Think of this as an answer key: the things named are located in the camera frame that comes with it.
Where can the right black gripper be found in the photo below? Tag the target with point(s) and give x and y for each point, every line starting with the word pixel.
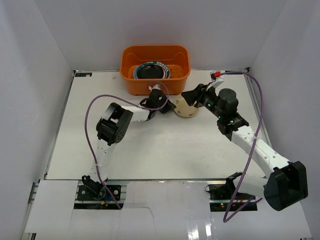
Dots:
pixel 198 95

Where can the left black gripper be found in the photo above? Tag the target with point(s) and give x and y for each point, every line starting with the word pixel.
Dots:
pixel 162 104

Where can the beige small plate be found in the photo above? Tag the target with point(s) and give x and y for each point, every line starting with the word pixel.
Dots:
pixel 183 109

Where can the green rimmed white plate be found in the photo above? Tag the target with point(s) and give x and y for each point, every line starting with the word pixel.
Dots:
pixel 165 68

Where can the black plate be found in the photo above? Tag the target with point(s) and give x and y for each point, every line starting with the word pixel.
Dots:
pixel 150 71

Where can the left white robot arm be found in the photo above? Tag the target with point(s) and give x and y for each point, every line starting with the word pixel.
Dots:
pixel 114 123

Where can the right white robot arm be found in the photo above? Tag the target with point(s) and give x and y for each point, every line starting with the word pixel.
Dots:
pixel 285 182

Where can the left blue table label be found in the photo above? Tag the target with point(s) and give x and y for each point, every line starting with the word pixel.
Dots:
pixel 83 74

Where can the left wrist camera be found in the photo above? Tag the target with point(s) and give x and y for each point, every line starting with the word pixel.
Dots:
pixel 155 87

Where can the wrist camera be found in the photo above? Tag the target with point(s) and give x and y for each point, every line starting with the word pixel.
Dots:
pixel 216 80
pixel 155 87

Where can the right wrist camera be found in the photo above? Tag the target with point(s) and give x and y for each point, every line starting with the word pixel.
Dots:
pixel 216 80

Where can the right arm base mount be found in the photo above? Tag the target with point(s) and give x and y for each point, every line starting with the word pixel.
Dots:
pixel 219 198

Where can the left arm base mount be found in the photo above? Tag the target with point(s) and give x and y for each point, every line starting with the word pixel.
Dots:
pixel 100 193

